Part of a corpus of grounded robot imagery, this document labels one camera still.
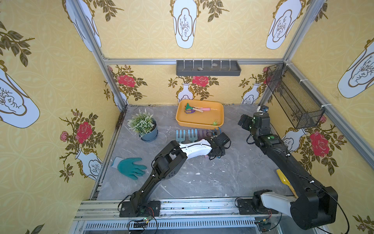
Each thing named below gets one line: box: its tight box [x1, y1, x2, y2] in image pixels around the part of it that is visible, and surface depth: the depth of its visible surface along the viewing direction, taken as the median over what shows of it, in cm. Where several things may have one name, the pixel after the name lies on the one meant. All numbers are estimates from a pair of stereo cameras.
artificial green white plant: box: [127, 108, 155, 139], surface depth 90 cm
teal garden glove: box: [111, 156, 148, 180], surface depth 89 cm
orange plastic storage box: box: [175, 99, 225, 131], surface depth 119 cm
